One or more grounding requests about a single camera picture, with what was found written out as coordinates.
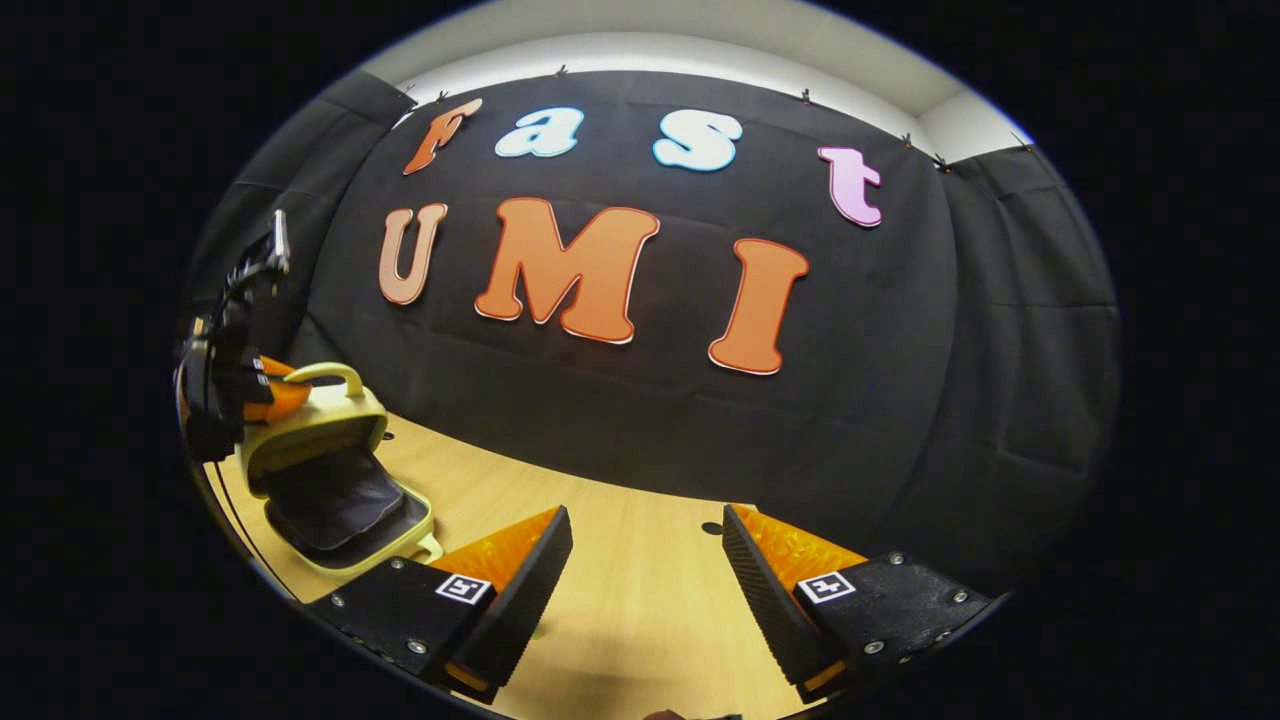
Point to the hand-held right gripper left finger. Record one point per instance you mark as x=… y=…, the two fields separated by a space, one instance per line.
x=530 y=600

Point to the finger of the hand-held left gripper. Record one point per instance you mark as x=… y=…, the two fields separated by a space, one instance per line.
x=280 y=402
x=275 y=368

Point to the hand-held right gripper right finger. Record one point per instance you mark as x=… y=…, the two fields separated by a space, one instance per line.
x=770 y=610

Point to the yellow-green suitcase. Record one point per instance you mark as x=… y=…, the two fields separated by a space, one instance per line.
x=340 y=500

